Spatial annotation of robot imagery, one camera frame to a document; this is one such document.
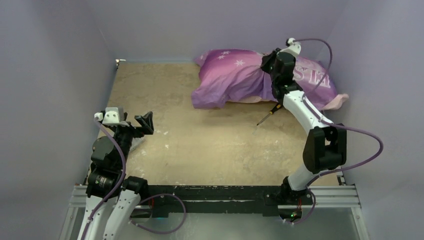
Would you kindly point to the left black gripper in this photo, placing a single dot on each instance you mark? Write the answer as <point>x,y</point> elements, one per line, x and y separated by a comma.
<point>145,120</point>

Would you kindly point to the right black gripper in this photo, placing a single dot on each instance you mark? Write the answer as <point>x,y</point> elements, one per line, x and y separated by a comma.
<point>267,61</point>

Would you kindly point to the purple printed pillowcase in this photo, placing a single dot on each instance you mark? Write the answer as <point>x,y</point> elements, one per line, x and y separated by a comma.
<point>230,75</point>

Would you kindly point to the pink pillow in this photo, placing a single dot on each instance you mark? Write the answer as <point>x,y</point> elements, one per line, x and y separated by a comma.
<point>334,104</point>

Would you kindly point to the clear plastic bag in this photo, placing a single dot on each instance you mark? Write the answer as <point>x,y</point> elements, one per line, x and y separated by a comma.
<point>135,143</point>

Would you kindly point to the yellow black screwdriver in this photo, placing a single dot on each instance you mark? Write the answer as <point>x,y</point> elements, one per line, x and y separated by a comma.
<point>270,113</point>

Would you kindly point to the black base bar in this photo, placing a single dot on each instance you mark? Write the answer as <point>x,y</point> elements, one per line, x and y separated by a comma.
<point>268,201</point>

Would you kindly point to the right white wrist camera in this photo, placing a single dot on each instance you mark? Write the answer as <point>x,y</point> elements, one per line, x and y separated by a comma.
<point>292,47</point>

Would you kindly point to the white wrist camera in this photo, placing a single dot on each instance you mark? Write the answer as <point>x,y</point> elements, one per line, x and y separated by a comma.
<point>112,116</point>
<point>292,47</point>

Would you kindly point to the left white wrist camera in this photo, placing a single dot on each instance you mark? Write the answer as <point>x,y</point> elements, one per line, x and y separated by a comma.
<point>112,116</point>

